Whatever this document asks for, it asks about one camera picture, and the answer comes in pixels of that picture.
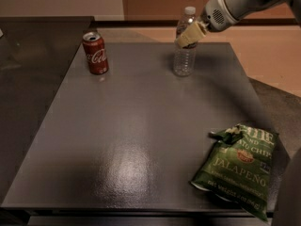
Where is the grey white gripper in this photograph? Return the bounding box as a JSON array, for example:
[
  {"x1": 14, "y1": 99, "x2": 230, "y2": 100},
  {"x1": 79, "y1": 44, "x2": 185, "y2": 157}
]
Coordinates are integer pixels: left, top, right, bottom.
[{"x1": 175, "y1": 0, "x2": 238, "y2": 48}]

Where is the clear plastic water bottle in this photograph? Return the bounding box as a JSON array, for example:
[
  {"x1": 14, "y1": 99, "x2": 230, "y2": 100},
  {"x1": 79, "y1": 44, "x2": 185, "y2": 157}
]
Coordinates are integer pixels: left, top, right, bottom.
[{"x1": 173, "y1": 7, "x2": 197, "y2": 76}]

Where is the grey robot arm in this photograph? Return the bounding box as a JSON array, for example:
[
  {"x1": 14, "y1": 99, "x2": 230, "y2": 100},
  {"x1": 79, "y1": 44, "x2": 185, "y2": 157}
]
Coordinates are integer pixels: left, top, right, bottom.
[{"x1": 176, "y1": 0, "x2": 301, "y2": 48}]

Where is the red Coca-Cola can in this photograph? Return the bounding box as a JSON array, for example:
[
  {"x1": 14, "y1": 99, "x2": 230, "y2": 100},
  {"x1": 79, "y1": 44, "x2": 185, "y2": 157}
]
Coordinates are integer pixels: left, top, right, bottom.
[{"x1": 82, "y1": 31, "x2": 109, "y2": 74}]

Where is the green jalapeño chips bag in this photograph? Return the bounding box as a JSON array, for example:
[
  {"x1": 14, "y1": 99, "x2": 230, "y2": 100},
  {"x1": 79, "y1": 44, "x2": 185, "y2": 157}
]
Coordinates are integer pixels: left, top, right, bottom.
[{"x1": 191, "y1": 124, "x2": 278, "y2": 222}]

